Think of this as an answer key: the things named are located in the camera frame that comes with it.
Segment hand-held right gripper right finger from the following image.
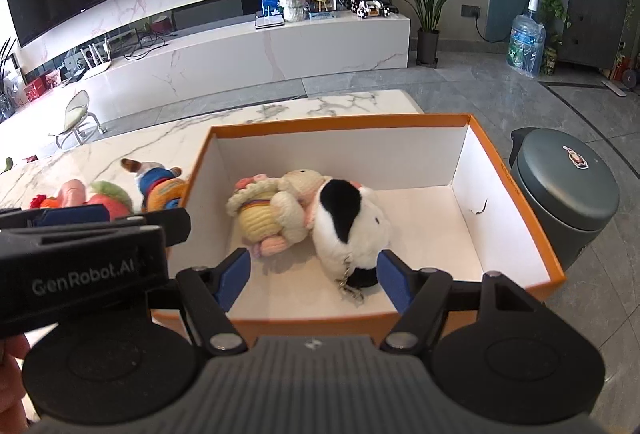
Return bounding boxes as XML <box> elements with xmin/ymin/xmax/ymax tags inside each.
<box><xmin>376</xmin><ymin>249</ymin><xmax>548</xmax><ymax>356</ymax></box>

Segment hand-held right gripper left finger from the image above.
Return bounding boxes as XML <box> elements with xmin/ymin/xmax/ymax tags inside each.
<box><xmin>150</xmin><ymin>247</ymin><xmax>252</xmax><ymax>357</ymax></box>

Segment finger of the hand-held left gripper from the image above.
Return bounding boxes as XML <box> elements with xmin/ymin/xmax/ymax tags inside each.
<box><xmin>0</xmin><ymin>204</ymin><xmax>192</xmax><ymax>249</ymax></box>

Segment pink and green plush toy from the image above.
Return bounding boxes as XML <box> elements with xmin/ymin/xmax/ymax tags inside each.
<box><xmin>29</xmin><ymin>178</ymin><xmax>134</xmax><ymax>221</ymax></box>

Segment black and white plush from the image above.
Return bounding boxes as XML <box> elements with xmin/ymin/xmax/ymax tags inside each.
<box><xmin>311</xmin><ymin>176</ymin><xmax>394</xmax><ymax>303</ymax></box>

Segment cream knitted doll plush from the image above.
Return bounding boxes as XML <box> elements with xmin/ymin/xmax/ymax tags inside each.
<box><xmin>225</xmin><ymin>168</ymin><xmax>334</xmax><ymax>260</ymax></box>

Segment orange and blue plush toy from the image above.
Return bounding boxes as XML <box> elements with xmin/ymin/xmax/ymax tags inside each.
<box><xmin>120</xmin><ymin>158</ymin><xmax>191</xmax><ymax>215</ymax></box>

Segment orange cardboard box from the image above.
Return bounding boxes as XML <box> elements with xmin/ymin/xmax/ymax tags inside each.
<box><xmin>150</xmin><ymin>113</ymin><xmax>569</xmax><ymax>346</ymax></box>

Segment person's left hand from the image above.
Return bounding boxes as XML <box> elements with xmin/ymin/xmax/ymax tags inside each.
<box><xmin>0</xmin><ymin>333</ymin><xmax>32</xmax><ymax>430</ymax></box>

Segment small white rocking chair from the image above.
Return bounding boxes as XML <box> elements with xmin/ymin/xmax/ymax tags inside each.
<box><xmin>49</xmin><ymin>89</ymin><xmax>108</xmax><ymax>150</ymax></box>

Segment red gift box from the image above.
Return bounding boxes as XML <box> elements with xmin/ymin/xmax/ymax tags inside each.
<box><xmin>22</xmin><ymin>69</ymin><xmax>62</xmax><ymax>104</ymax></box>

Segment white wifi router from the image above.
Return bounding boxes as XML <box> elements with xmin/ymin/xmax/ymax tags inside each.
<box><xmin>79</xmin><ymin>41</ymin><xmax>113</xmax><ymax>81</ymax></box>

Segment dark grey trash bin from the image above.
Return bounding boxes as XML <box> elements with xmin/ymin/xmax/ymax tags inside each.
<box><xmin>508</xmin><ymin>127</ymin><xmax>621</xmax><ymax>273</ymax></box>

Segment white marble tv cabinet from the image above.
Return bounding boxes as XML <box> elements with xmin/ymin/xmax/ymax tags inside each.
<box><xmin>0</xmin><ymin>8</ymin><xmax>412</xmax><ymax>131</ymax></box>

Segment blue water jug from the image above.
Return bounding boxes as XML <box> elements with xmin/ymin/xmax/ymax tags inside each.
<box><xmin>506</xmin><ymin>0</ymin><xmax>547</xmax><ymax>78</ymax></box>

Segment black and white toy car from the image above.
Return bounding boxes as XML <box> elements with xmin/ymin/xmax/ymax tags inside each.
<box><xmin>339</xmin><ymin>0</ymin><xmax>399</xmax><ymax>19</ymax></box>

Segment white flower bouquet wrap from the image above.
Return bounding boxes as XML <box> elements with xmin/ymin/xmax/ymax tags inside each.
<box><xmin>277</xmin><ymin>0</ymin><xmax>307</xmax><ymax>23</ymax></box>

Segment potted long-leaf plant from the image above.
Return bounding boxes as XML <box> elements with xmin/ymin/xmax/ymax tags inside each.
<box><xmin>384</xmin><ymin>0</ymin><xmax>479</xmax><ymax>66</ymax></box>

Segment small floor fan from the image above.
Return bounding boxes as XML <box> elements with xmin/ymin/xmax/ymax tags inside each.
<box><xmin>601</xmin><ymin>68</ymin><xmax>640</xmax><ymax>96</ymax></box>

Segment dark grey drawer cabinet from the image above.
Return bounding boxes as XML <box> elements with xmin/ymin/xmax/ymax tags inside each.
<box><xmin>556</xmin><ymin>0</ymin><xmax>631</xmax><ymax>71</ymax></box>

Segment black cables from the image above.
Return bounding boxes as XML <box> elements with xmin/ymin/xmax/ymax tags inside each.
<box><xmin>122</xmin><ymin>30</ymin><xmax>170</xmax><ymax>63</ymax></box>

